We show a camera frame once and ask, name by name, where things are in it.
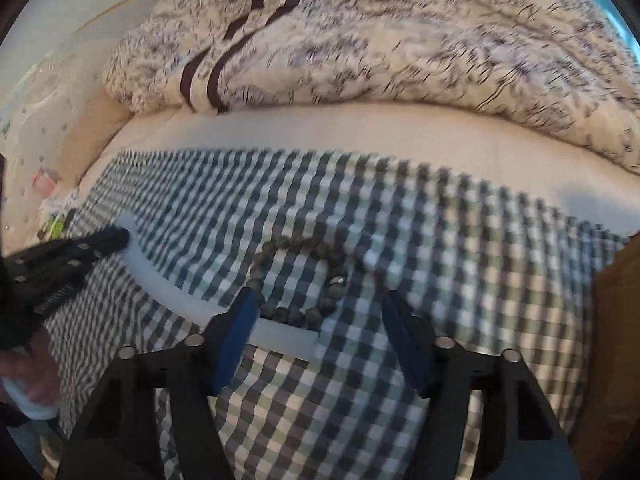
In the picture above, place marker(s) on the beige pillow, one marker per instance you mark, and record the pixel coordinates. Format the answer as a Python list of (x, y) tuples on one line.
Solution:
[(101, 119)]

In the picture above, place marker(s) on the floral patterned duvet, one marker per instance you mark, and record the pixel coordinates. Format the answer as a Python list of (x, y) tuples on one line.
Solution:
[(554, 66)]

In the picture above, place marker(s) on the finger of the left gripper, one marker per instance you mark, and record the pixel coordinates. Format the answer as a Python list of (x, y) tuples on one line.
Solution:
[(75, 254)]

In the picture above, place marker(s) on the green cartoon tissue pack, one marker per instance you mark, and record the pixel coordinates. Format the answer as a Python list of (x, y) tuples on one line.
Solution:
[(53, 228)]

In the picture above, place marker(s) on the person left hand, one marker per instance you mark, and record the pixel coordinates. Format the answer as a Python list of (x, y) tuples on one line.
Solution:
[(37, 370)]

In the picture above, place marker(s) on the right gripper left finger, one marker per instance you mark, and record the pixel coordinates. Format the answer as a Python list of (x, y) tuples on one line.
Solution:
[(117, 435)]

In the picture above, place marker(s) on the white tufted headboard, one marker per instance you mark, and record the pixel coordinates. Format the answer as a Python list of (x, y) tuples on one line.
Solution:
[(35, 119)]

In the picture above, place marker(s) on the brown cardboard box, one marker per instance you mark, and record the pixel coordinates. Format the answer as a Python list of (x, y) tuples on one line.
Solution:
[(605, 438)]

